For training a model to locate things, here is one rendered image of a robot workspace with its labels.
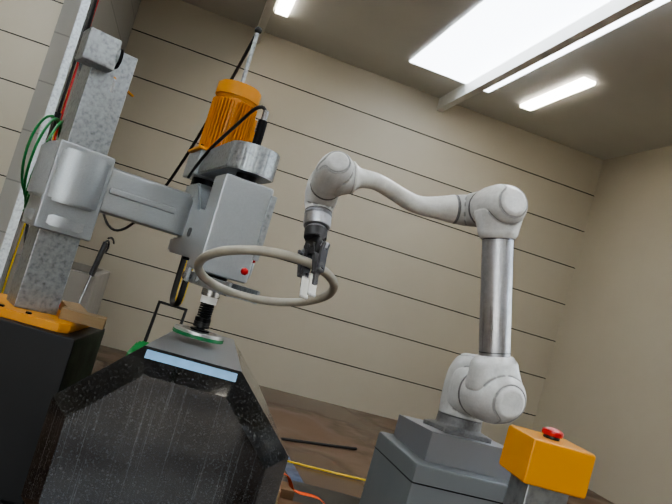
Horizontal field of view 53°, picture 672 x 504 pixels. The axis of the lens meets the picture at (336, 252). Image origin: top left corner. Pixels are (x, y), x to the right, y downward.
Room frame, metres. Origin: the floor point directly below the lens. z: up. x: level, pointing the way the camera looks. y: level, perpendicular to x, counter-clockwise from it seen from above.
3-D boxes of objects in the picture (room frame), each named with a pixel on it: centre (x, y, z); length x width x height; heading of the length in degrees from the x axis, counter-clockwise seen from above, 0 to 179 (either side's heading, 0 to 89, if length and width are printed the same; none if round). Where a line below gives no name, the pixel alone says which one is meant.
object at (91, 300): (5.99, 2.23, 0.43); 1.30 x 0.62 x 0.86; 13
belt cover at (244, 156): (3.21, 0.60, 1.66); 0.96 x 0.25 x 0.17; 23
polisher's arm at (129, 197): (3.28, 1.12, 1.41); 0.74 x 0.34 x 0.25; 119
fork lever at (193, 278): (2.79, 0.42, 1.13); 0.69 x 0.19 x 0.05; 23
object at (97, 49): (3.03, 1.29, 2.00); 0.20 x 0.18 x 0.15; 96
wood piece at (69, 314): (3.16, 1.04, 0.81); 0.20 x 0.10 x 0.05; 104
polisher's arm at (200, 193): (3.26, 0.61, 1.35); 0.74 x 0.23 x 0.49; 23
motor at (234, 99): (3.50, 0.71, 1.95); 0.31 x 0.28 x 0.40; 113
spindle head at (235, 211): (2.97, 0.49, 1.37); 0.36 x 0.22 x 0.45; 23
